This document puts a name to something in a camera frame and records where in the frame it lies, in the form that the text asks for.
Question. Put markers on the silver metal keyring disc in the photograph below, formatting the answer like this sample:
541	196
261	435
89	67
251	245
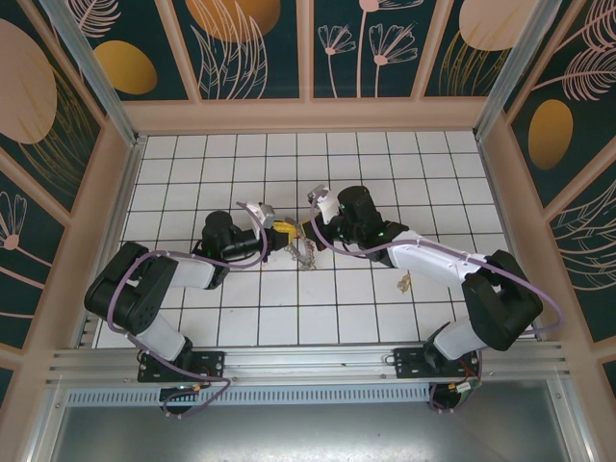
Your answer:
303	257

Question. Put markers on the tan brass key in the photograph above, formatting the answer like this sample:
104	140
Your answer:
403	284

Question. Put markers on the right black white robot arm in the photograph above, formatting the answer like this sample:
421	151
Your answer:
433	255

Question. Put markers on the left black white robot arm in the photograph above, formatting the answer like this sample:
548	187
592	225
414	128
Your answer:
135	289

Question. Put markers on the grey metal sheet panel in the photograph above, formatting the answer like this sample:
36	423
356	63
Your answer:
308	433

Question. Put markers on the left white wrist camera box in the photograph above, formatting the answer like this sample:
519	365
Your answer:
262	214

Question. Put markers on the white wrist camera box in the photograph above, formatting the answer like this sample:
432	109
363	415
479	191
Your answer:
262	214
321	199

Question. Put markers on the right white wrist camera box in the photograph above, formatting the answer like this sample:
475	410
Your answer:
321	199

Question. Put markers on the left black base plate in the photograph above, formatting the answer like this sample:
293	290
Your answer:
212	363

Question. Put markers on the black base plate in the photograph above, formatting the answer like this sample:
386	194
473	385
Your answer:
409	363
212	363

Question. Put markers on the aluminium mounting rail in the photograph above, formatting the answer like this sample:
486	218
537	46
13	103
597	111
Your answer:
308	361

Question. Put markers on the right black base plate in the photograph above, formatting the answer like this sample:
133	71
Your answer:
409	363

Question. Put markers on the aluminium frame post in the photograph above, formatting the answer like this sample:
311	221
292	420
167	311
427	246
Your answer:
510	72
96	77

